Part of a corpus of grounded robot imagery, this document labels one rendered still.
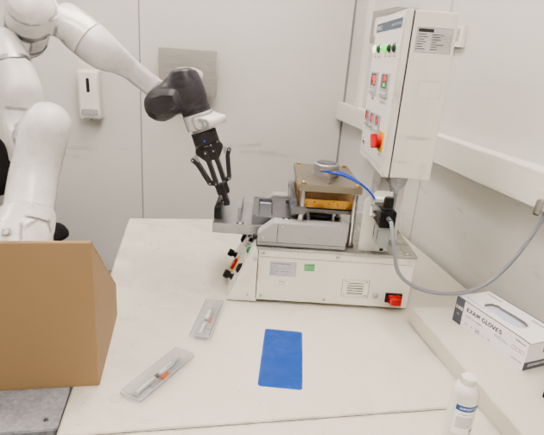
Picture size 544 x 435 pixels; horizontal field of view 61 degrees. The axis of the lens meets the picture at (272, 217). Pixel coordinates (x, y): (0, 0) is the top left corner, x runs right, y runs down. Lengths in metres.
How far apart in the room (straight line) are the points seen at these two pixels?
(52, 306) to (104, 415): 0.24
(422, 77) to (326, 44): 1.66
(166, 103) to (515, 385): 1.11
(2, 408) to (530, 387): 1.10
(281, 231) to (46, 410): 0.70
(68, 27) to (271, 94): 1.61
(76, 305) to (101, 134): 1.93
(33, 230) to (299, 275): 0.70
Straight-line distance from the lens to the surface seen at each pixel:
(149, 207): 2.93
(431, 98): 1.29
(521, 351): 1.25
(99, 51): 1.41
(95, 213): 2.98
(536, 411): 1.15
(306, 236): 1.31
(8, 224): 1.16
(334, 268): 1.35
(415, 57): 1.27
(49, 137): 1.19
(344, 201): 1.35
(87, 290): 0.99
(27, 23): 1.38
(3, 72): 1.33
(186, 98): 1.36
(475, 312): 1.32
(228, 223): 1.35
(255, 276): 1.35
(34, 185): 1.19
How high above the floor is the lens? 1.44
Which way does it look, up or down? 19 degrees down
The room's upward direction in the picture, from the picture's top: 4 degrees clockwise
